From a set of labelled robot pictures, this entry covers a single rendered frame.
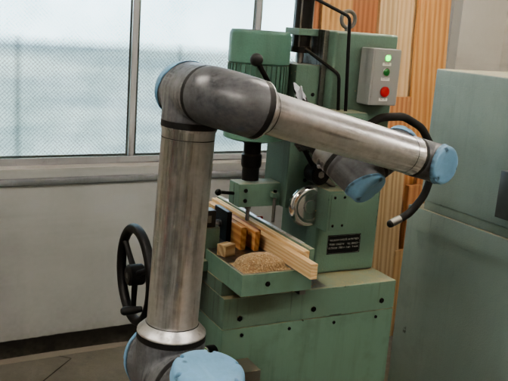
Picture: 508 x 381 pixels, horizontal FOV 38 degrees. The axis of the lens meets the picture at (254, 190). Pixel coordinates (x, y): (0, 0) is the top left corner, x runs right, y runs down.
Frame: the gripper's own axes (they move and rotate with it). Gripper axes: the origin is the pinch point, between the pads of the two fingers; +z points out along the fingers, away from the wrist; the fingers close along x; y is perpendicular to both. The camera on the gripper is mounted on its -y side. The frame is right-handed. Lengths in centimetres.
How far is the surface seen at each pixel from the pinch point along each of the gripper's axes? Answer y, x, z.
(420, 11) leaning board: -143, -147, 64
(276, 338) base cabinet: -44, 33, -38
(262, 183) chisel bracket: -32.0, 8.0, -3.4
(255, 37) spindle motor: -0.2, -10.2, 18.2
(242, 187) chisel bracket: -29.4, 14.1, -1.6
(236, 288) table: -20.0, 36.0, -27.0
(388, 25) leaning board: -139, -126, 66
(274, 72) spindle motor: -7.8, -9.5, 10.3
